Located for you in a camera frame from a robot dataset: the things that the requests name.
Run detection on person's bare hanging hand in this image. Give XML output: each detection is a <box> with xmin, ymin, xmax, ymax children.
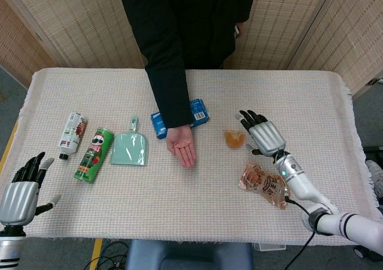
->
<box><xmin>234</xmin><ymin>21</ymin><xmax>246</xmax><ymax>39</ymax></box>

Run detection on white woven tablecloth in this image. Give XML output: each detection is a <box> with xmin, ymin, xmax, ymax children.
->
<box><xmin>0</xmin><ymin>68</ymin><xmax>383</xmax><ymax>241</ymax></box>

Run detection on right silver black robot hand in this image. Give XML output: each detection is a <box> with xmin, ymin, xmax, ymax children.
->
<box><xmin>235</xmin><ymin>110</ymin><xmax>287</xmax><ymax>157</ymax></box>

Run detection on person's bare open hand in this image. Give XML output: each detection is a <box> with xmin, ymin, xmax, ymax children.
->
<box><xmin>166</xmin><ymin>125</ymin><xmax>197</xmax><ymax>168</ymax></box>

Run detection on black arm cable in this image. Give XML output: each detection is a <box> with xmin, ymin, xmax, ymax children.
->
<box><xmin>281</xmin><ymin>195</ymin><xmax>318</xmax><ymax>270</ymax></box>

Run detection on orange jelly cup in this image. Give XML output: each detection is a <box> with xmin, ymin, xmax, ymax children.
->
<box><xmin>224</xmin><ymin>129</ymin><xmax>246</xmax><ymax>148</ymax></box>

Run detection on white bottle with black cap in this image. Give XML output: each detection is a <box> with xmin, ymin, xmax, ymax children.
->
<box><xmin>57</xmin><ymin>112</ymin><xmax>88</xmax><ymax>160</ymax></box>

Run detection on green Pringles can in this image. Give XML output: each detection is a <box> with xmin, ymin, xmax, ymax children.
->
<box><xmin>74</xmin><ymin>128</ymin><xmax>115</xmax><ymax>183</ymax></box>

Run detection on person's black jacket torso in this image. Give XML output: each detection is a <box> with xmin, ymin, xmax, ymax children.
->
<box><xmin>118</xmin><ymin>0</ymin><xmax>258</xmax><ymax>71</ymax></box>

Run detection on gray shoe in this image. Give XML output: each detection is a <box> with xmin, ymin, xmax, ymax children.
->
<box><xmin>365</xmin><ymin>159</ymin><xmax>383</xmax><ymax>199</ymax></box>

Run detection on black floor cables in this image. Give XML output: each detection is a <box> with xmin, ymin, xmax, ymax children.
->
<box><xmin>83</xmin><ymin>241</ymin><xmax>130</xmax><ymax>270</ymax></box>

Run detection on mint green dustpan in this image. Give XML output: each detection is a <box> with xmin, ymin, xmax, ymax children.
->
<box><xmin>110</xmin><ymin>116</ymin><xmax>150</xmax><ymax>166</ymax></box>

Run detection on person's black sleeved forearm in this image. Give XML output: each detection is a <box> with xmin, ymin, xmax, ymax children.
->
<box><xmin>145</xmin><ymin>54</ymin><xmax>196</xmax><ymax>130</ymax></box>

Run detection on clear plastic piece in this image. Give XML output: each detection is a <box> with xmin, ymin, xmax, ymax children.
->
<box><xmin>253</xmin><ymin>242</ymin><xmax>287</xmax><ymax>251</ymax></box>

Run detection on blue Oreo cookie box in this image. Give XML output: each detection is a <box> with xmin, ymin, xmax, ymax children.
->
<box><xmin>150</xmin><ymin>98</ymin><xmax>210</xmax><ymax>139</ymax></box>

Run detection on bamboo folding screen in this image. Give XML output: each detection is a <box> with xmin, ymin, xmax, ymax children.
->
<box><xmin>0</xmin><ymin>0</ymin><xmax>147</xmax><ymax>84</ymax></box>
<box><xmin>223</xmin><ymin>0</ymin><xmax>383</xmax><ymax>99</ymax></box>

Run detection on blue padded chair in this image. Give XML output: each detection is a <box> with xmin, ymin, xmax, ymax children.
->
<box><xmin>124</xmin><ymin>239</ymin><xmax>255</xmax><ymax>270</ymax></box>

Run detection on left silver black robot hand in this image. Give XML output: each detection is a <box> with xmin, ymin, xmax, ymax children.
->
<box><xmin>0</xmin><ymin>151</ymin><xmax>63</xmax><ymax>227</ymax></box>

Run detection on clear orange snack bag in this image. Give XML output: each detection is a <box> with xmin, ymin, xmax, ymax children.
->
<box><xmin>238</xmin><ymin>161</ymin><xmax>291</xmax><ymax>211</ymax></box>

